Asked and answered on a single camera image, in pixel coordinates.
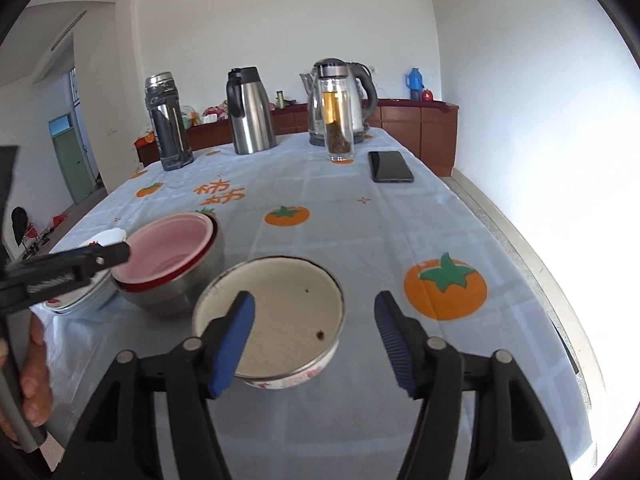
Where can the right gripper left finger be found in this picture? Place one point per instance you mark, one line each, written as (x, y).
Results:
(199, 370)

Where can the black chair with clothes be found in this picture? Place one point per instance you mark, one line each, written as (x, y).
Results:
(23, 228)

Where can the black large thermos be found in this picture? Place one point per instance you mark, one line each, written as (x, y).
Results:
(162, 102)

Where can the black smartphone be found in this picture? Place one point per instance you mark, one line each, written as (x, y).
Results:
(389, 167)

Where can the pink plastic bowl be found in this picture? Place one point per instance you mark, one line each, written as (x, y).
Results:
(164, 247)

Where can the red flower white plate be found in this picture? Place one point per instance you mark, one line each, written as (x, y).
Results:
(87, 299)

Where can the steel carafe black handle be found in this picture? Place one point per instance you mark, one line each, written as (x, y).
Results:
(249, 112)

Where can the small red pot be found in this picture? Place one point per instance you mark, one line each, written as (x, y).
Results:
(427, 95)

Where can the glass tea bottle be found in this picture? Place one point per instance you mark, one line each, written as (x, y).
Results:
(335, 109)

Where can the dark wood sideboard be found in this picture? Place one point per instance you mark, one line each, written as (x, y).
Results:
(428, 129)

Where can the white enamel bowl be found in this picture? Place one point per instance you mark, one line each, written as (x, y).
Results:
(299, 317)

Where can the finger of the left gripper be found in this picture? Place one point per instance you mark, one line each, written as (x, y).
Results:
(38, 279)

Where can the blue thermos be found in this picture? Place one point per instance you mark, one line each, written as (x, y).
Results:
(414, 82)

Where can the green door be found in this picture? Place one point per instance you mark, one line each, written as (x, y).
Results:
(72, 159)

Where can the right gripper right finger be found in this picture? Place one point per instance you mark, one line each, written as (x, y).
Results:
(429, 370)

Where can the stainless steel bowl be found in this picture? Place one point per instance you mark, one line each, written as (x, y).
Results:
(179, 295)

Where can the person left hand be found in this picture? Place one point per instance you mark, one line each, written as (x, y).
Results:
(35, 375)

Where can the steel electric kettle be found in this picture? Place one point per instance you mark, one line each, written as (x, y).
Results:
(363, 98)

